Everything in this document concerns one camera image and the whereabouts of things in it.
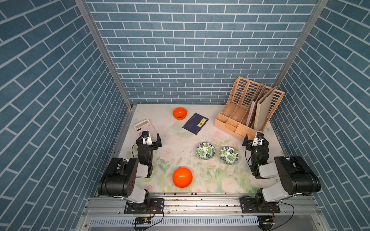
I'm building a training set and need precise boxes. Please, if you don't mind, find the green leaf bowl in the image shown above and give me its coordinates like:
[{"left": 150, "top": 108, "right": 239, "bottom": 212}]
[
  {"left": 219, "top": 146, "right": 239, "bottom": 166},
  {"left": 196, "top": 142, "right": 216, "bottom": 160}
]

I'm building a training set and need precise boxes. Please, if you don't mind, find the small orange bowl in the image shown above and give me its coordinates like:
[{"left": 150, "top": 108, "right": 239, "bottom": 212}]
[{"left": 172, "top": 108, "right": 188, "bottom": 120}]

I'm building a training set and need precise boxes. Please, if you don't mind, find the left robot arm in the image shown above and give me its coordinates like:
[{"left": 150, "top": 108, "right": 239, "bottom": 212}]
[{"left": 97, "top": 131, "right": 162, "bottom": 208}]

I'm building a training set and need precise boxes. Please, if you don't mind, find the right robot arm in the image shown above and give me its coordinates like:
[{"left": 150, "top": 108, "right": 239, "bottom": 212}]
[{"left": 242, "top": 132, "right": 321, "bottom": 210}]

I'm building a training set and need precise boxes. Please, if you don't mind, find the pink calculator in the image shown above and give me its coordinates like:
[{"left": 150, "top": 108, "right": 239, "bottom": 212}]
[{"left": 134, "top": 119, "right": 157, "bottom": 139}]

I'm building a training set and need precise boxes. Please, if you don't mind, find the pink folder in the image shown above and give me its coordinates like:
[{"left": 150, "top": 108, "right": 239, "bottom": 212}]
[{"left": 246, "top": 86, "right": 265, "bottom": 128}]

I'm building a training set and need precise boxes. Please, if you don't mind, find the beige folder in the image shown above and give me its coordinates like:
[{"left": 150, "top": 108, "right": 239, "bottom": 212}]
[{"left": 253, "top": 87, "right": 276, "bottom": 131}]

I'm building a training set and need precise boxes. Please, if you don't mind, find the orange file organizer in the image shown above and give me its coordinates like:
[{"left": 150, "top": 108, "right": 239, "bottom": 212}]
[{"left": 214, "top": 77, "right": 285, "bottom": 140}]

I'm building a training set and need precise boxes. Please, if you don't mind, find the floral table mat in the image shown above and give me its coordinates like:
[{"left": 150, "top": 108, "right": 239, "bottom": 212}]
[{"left": 117, "top": 103, "right": 285, "bottom": 194}]

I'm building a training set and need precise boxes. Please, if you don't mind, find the dark blue book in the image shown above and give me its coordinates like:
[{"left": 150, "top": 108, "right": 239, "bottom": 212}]
[{"left": 182, "top": 113, "right": 209, "bottom": 135}]

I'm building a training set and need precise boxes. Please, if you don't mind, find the right circuit board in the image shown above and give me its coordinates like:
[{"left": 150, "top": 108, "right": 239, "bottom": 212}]
[{"left": 257, "top": 216, "right": 274, "bottom": 231}]

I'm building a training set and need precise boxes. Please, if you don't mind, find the circuit board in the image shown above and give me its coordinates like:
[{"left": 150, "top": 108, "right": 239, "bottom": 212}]
[
  {"left": 133, "top": 217, "right": 151, "bottom": 227},
  {"left": 257, "top": 216, "right": 274, "bottom": 231}
]

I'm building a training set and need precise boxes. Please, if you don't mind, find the left circuit board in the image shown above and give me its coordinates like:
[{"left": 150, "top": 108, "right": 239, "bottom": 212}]
[{"left": 133, "top": 217, "right": 151, "bottom": 227}]

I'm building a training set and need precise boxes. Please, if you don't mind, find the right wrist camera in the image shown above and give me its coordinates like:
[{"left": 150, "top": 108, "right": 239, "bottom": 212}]
[{"left": 252, "top": 132, "right": 265, "bottom": 146}]

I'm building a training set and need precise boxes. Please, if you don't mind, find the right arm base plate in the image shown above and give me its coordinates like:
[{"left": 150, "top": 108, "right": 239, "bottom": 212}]
[{"left": 240, "top": 196, "right": 281, "bottom": 214}]

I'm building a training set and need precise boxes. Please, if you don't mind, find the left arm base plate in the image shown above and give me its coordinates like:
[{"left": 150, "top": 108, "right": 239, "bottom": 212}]
[{"left": 124, "top": 198, "right": 164, "bottom": 215}]

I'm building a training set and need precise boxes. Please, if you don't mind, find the aluminium rail frame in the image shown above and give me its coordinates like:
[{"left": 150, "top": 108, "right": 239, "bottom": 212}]
[{"left": 77, "top": 193, "right": 329, "bottom": 231}]

